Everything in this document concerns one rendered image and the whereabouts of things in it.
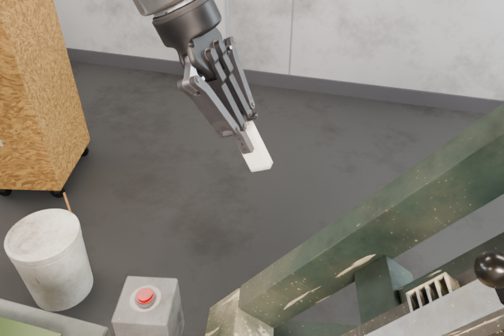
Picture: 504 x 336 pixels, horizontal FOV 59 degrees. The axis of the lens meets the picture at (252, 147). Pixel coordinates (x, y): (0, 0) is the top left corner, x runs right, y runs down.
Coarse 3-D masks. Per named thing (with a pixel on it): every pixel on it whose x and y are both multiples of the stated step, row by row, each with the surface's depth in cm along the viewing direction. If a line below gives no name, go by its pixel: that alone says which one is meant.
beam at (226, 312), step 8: (232, 296) 101; (216, 304) 105; (224, 304) 102; (232, 304) 99; (208, 312) 106; (216, 312) 103; (224, 312) 100; (232, 312) 98; (240, 312) 97; (208, 320) 104; (216, 320) 101; (224, 320) 98; (232, 320) 96; (240, 320) 95; (248, 320) 97; (256, 320) 99; (208, 328) 102; (216, 328) 99; (224, 328) 96; (232, 328) 94; (240, 328) 94; (248, 328) 96; (256, 328) 97; (264, 328) 99; (272, 328) 100
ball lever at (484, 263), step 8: (480, 256) 45; (488, 256) 44; (496, 256) 44; (480, 264) 44; (488, 264) 44; (496, 264) 43; (480, 272) 44; (488, 272) 43; (496, 272) 43; (480, 280) 45; (488, 280) 44; (496, 280) 43; (496, 288) 44
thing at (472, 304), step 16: (464, 288) 58; (480, 288) 56; (432, 304) 60; (448, 304) 58; (464, 304) 56; (480, 304) 55; (496, 304) 53; (400, 320) 63; (416, 320) 61; (432, 320) 59; (448, 320) 57; (464, 320) 55; (480, 320) 54; (496, 320) 54
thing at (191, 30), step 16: (208, 0) 49; (160, 16) 48; (176, 16) 47; (192, 16) 47; (208, 16) 48; (160, 32) 49; (176, 32) 48; (192, 32) 48; (208, 32) 52; (176, 48) 49; (192, 48) 49; (208, 48) 52; (192, 64) 49; (208, 64) 51
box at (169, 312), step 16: (128, 288) 99; (160, 288) 99; (176, 288) 100; (128, 304) 96; (144, 304) 96; (160, 304) 96; (176, 304) 101; (112, 320) 93; (128, 320) 93; (144, 320) 93; (160, 320) 93; (176, 320) 102
